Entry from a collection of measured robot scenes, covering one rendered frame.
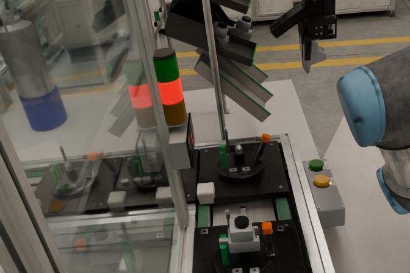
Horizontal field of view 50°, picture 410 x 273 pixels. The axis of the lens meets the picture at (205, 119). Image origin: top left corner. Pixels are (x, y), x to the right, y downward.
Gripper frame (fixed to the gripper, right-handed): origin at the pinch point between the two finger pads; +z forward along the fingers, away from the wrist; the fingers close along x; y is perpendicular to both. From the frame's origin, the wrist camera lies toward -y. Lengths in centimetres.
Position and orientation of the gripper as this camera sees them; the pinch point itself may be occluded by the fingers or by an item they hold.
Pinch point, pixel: (304, 68)
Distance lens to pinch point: 116.9
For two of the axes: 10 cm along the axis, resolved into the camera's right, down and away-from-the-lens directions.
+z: 1.3, 8.5, 5.0
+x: 0.2, -5.1, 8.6
